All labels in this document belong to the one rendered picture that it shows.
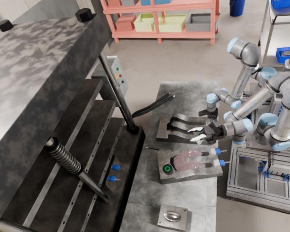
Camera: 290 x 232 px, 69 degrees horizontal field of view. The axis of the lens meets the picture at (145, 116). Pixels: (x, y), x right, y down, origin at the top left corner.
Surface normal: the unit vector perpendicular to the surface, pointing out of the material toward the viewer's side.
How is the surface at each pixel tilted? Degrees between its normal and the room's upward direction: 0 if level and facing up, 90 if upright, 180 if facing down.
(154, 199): 0
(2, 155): 90
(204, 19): 90
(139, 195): 0
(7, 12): 90
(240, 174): 0
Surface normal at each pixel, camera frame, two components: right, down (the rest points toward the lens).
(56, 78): 0.95, 0.04
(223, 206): -0.22, -0.64
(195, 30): -0.40, 0.75
